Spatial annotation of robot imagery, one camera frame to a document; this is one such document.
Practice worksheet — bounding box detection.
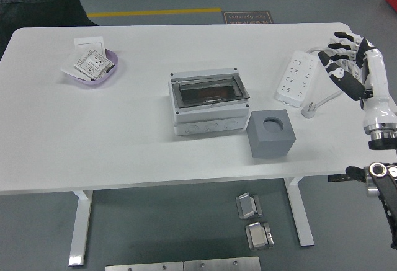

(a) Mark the white table leg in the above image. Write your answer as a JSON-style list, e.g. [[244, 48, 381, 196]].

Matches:
[[283, 177, 316, 247], [68, 189, 94, 267]]

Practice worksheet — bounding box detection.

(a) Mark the yellow floor tape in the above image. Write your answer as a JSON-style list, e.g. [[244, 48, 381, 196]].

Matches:
[[86, 7, 223, 19]]

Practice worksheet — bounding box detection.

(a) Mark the grey metal plate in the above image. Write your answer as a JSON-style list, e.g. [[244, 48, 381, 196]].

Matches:
[[104, 260, 184, 271], [183, 255, 261, 271]]

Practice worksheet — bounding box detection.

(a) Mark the white card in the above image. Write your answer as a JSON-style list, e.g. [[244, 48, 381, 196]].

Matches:
[[60, 49, 94, 81]]

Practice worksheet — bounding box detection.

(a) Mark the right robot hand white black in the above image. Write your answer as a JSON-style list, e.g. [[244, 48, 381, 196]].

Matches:
[[318, 31, 393, 129]]

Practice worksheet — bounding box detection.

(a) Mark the white junction box tinted lid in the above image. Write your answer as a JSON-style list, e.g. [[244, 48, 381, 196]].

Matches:
[[168, 68, 251, 137]]

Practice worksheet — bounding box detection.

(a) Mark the white power cord with plug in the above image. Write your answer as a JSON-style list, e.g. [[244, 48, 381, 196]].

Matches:
[[300, 45, 364, 119]]

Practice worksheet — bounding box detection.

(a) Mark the person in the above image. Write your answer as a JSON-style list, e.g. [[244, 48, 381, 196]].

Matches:
[[0, 0, 100, 60]]

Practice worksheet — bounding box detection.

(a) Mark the dark floor sign orange text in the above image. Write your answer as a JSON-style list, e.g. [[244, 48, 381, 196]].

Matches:
[[221, 10, 275, 25]]

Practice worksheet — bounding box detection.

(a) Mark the purple tray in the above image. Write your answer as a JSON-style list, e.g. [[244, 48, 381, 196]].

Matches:
[[63, 47, 120, 89]]

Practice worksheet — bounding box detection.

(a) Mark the white wall switch plate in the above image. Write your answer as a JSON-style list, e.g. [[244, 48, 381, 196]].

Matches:
[[73, 36, 106, 55]]

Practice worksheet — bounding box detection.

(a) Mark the silver metal foot block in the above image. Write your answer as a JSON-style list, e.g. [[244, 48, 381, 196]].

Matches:
[[244, 221, 275, 251], [235, 192, 264, 221]]

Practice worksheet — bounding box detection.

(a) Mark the white socket panel with label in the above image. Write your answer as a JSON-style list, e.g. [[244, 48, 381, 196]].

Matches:
[[73, 48, 115, 82]]

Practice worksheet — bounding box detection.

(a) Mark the grey cube with round hole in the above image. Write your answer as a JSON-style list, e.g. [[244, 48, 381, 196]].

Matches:
[[246, 109, 296, 159]]

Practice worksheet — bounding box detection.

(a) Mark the white power strip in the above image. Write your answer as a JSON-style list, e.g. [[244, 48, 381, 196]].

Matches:
[[274, 50, 320, 108]]

